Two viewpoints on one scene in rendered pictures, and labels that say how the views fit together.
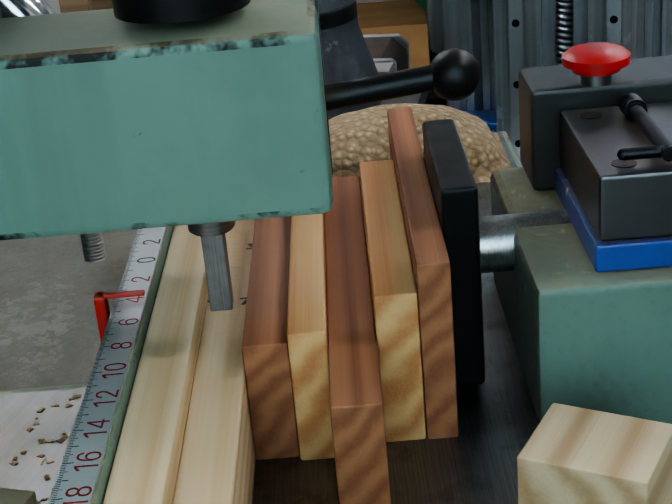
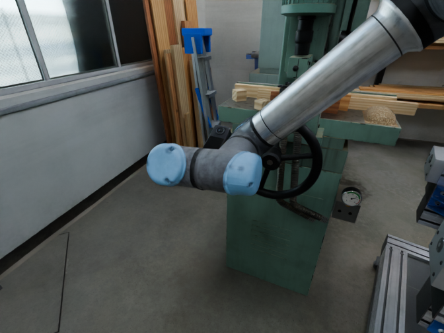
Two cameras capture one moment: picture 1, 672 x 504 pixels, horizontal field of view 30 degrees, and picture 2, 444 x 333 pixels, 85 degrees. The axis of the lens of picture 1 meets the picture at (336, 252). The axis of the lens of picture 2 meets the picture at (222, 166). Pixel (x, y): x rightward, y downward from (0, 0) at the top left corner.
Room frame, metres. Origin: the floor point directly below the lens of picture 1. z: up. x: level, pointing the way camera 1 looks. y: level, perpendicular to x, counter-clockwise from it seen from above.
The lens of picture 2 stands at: (0.57, -0.96, 1.16)
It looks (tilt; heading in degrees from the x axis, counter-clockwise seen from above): 30 degrees down; 113
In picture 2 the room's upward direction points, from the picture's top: straight up
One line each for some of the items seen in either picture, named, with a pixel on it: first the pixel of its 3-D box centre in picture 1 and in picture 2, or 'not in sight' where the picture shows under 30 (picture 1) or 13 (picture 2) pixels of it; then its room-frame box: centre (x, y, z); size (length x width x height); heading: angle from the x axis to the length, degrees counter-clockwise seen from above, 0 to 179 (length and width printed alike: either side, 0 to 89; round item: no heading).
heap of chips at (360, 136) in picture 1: (395, 137); (380, 112); (0.75, -0.04, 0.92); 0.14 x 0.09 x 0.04; 89
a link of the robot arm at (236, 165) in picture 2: not in sight; (230, 167); (0.44, -0.60, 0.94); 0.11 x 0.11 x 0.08; 1
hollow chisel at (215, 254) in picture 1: (215, 251); not in sight; (0.47, 0.05, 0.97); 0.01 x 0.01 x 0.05; 89
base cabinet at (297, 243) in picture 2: not in sight; (283, 196); (0.47, 0.17, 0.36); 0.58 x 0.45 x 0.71; 89
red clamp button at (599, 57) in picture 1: (596, 58); not in sight; (0.54, -0.12, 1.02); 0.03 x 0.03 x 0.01
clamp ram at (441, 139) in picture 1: (520, 241); not in sight; (0.50, -0.08, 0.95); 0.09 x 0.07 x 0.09; 179
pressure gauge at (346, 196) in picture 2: not in sight; (350, 197); (0.72, -0.17, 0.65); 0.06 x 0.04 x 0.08; 179
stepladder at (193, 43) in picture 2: not in sight; (207, 113); (-0.24, 0.70, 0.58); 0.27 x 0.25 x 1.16; 5
